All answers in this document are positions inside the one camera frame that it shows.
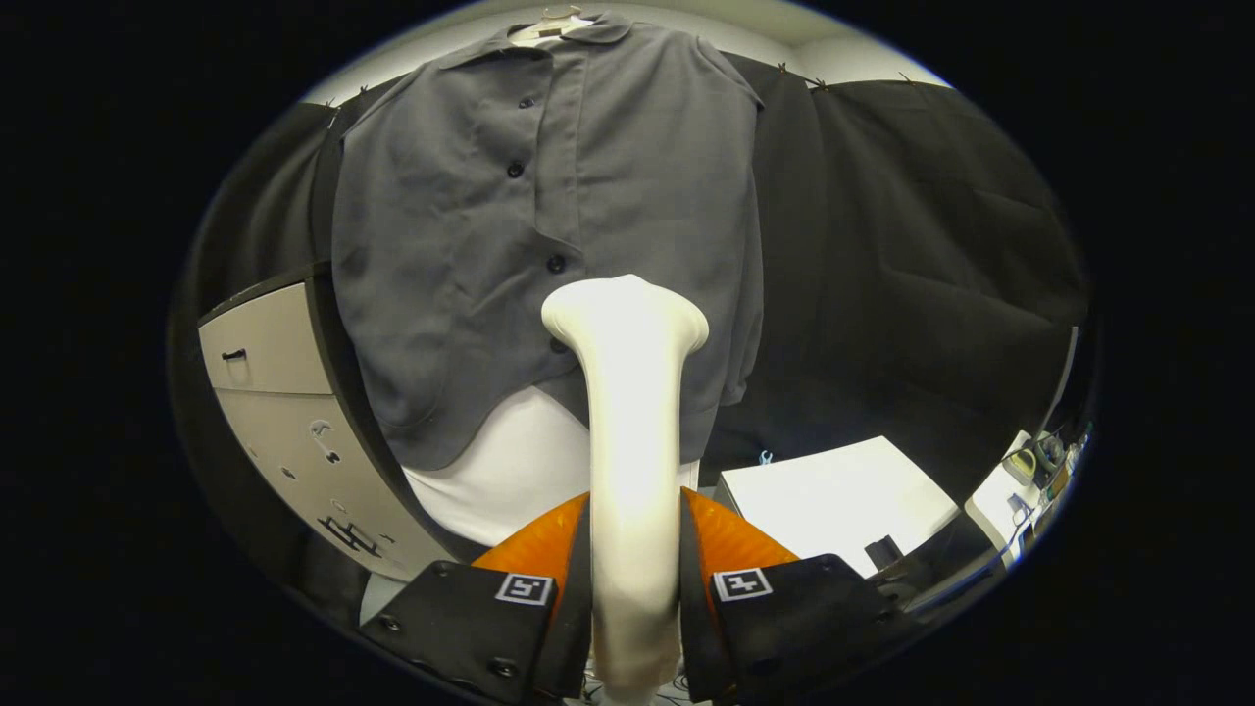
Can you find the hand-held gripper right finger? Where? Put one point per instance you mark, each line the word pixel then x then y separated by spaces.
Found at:
pixel 804 618

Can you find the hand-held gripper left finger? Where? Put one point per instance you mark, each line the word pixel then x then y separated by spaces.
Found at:
pixel 471 628

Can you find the grey button-up shirt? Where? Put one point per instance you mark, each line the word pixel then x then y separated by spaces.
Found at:
pixel 461 275

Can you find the small black object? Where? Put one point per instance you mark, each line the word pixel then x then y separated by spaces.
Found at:
pixel 883 552

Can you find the white box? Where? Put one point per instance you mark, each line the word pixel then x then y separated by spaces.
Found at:
pixel 833 495

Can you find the white mannequin torso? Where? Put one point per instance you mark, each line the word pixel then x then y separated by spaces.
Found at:
pixel 510 471

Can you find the white desk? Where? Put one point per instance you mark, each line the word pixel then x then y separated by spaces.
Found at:
pixel 1010 500

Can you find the tape roll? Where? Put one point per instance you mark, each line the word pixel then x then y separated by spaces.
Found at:
pixel 1022 465

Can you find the grey drawer cabinet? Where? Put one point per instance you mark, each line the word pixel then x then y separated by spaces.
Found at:
pixel 284 412

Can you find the black backdrop cloth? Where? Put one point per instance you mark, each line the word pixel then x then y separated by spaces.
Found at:
pixel 931 245

